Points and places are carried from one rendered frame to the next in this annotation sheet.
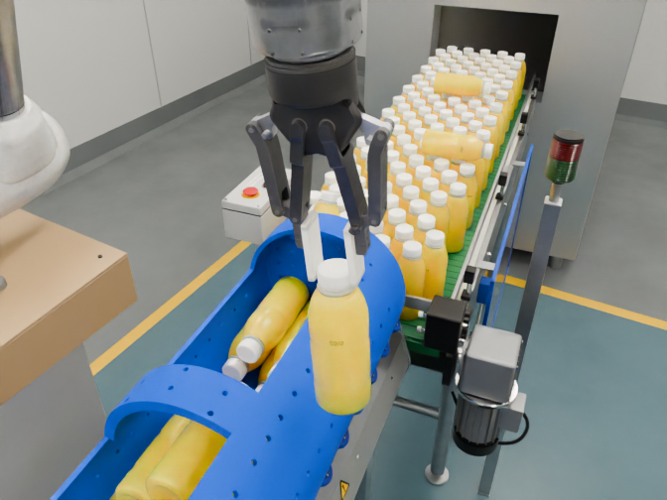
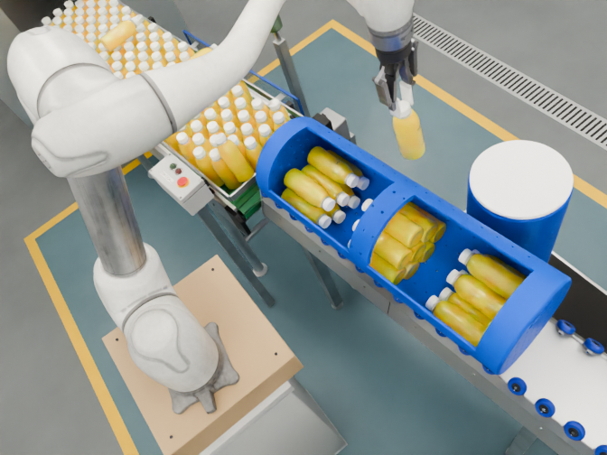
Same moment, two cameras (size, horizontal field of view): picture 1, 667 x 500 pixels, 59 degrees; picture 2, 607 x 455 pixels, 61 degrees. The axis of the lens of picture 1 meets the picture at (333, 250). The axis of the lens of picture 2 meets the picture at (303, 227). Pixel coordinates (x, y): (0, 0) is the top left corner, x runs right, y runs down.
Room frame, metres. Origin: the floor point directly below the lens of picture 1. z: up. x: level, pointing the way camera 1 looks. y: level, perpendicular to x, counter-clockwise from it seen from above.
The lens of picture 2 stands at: (0.14, 0.82, 2.34)
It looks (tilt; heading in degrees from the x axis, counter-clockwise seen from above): 56 degrees down; 316
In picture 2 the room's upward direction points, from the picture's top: 25 degrees counter-clockwise
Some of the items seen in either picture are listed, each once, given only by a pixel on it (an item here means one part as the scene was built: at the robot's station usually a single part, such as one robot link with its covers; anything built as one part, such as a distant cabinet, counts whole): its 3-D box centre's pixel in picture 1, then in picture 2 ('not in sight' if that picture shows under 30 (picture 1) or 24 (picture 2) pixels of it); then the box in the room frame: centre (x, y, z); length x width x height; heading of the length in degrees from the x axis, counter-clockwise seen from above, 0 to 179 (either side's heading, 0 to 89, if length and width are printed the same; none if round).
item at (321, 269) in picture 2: not in sight; (324, 276); (0.92, 0.07, 0.31); 0.06 x 0.06 x 0.63; 68
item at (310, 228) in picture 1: (313, 246); (395, 106); (0.50, 0.02, 1.43); 0.03 x 0.01 x 0.07; 161
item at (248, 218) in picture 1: (262, 202); (181, 183); (1.25, 0.17, 1.05); 0.20 x 0.10 x 0.10; 158
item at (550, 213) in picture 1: (512, 372); (311, 134); (1.17, -0.50, 0.55); 0.04 x 0.04 x 1.10; 68
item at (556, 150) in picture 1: (566, 147); not in sight; (1.17, -0.50, 1.23); 0.06 x 0.06 x 0.04
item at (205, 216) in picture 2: not in sight; (236, 257); (1.25, 0.17, 0.50); 0.04 x 0.04 x 1.00; 68
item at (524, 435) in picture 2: not in sight; (522, 441); (0.00, 0.43, 0.31); 0.06 x 0.06 x 0.63; 68
